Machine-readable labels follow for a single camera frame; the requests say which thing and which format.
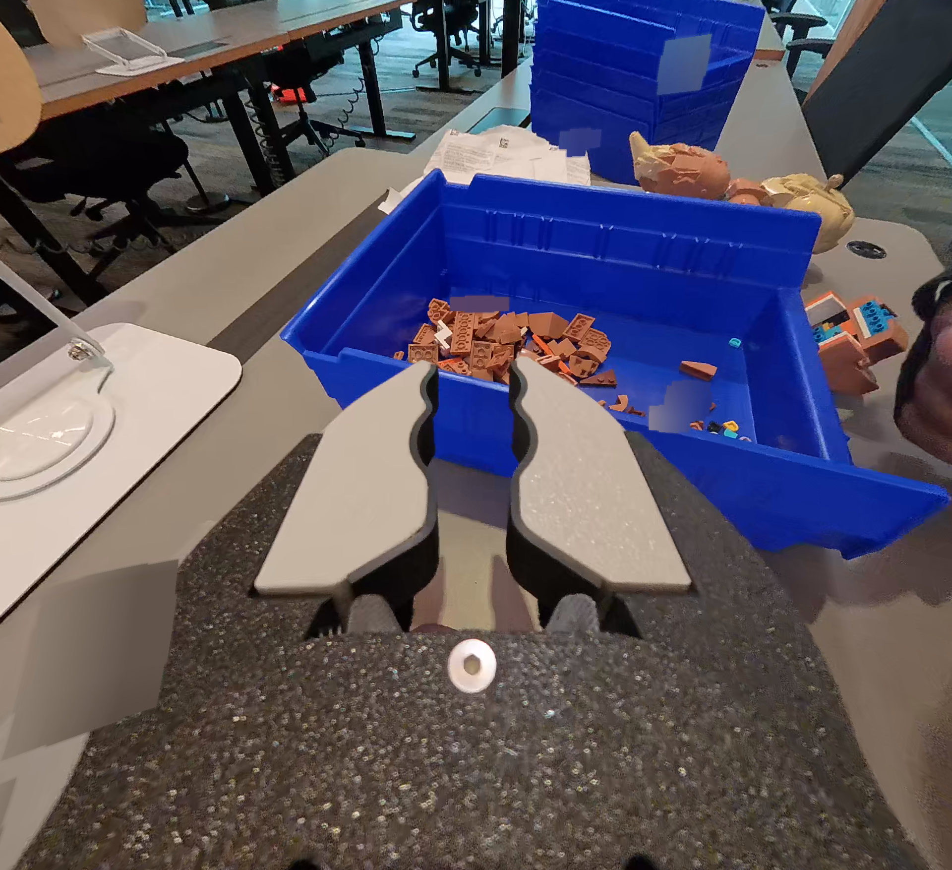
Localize black desk partition panel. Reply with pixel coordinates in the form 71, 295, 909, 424
802, 0, 952, 188

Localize blue plastic bin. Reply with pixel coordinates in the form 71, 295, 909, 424
281, 169, 952, 560

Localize orange lego block model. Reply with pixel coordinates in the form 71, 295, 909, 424
803, 291, 910, 396

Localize cream lego head model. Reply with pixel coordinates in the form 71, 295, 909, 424
760, 174, 856, 255

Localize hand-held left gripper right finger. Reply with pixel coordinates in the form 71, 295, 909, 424
508, 357, 694, 631

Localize stack of blue bins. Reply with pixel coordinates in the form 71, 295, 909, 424
530, 0, 767, 185

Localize pile of brown lego pieces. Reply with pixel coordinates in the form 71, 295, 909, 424
688, 401, 754, 444
408, 297, 614, 387

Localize clear acrylic stand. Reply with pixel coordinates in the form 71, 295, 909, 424
80, 28, 185, 76

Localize white printed paper sheets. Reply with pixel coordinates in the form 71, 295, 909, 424
378, 126, 592, 215

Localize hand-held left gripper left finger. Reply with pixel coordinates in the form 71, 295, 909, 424
253, 360, 441, 633

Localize tan lego head model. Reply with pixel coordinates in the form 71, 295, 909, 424
630, 132, 733, 201

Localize person's right hand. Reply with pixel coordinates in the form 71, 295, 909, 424
916, 315, 952, 460

